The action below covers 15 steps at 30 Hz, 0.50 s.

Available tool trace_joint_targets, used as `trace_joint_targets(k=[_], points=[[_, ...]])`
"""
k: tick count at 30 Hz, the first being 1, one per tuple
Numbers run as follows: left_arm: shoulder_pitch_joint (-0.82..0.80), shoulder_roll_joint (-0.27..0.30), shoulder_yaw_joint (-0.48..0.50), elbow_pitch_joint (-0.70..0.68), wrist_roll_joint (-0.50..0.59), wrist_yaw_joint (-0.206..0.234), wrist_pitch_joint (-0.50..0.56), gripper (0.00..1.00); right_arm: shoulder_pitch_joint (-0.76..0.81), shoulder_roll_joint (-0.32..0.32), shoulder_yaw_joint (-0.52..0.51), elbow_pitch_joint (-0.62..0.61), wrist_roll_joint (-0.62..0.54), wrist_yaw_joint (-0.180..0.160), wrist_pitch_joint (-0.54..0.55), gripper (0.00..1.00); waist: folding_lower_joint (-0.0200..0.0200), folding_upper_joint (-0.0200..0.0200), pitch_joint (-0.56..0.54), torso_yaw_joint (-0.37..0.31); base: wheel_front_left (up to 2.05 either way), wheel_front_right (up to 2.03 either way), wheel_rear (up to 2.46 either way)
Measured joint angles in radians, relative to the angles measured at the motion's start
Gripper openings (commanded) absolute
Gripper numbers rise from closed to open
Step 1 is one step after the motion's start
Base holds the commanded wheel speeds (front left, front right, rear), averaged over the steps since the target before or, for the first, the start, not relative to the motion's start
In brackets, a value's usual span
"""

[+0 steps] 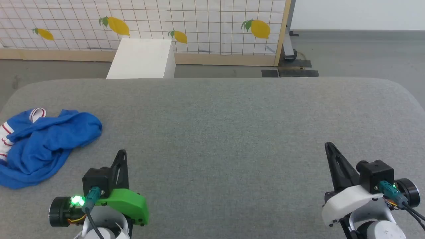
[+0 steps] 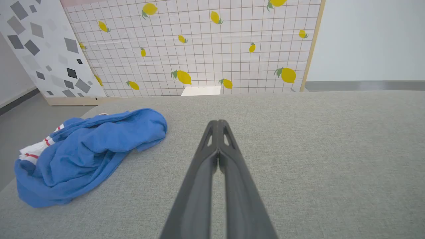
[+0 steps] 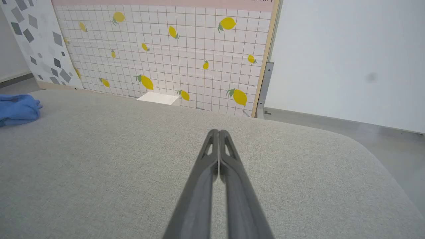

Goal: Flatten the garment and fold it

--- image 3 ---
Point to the blue jersey with white-red trim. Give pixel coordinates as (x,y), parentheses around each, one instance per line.
(16,108)

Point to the lemon print tile backdrop panel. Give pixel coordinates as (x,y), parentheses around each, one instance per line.
(186,49)

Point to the grey metal panel stand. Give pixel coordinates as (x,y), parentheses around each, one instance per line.
(265,86)

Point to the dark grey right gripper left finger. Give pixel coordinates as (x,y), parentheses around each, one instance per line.
(196,199)

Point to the white box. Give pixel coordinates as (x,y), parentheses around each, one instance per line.
(157,98)

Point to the grey fabric sofa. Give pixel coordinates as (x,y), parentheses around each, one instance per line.
(99,166)

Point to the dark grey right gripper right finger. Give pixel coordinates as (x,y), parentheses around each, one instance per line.
(244,205)

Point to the grey terrazzo pattern panel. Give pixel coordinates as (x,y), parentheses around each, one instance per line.
(40,33)

